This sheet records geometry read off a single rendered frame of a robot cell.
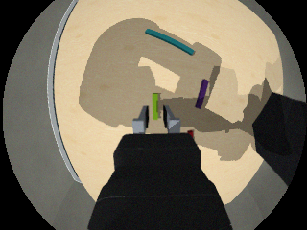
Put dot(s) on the purple rod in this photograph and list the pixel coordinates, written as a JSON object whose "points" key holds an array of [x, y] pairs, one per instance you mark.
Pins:
{"points": [[201, 95]]}

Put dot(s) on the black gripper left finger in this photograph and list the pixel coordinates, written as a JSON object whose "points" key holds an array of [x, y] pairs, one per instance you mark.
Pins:
{"points": [[140, 124]]}

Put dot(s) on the lime green rod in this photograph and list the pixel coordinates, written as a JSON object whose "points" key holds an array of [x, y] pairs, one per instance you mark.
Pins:
{"points": [[155, 106]]}

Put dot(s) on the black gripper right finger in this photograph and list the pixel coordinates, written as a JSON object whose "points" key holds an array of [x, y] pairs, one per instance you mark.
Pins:
{"points": [[171, 123]]}

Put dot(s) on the turquoise rod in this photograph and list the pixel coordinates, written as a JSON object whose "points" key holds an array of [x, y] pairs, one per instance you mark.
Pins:
{"points": [[170, 40]]}

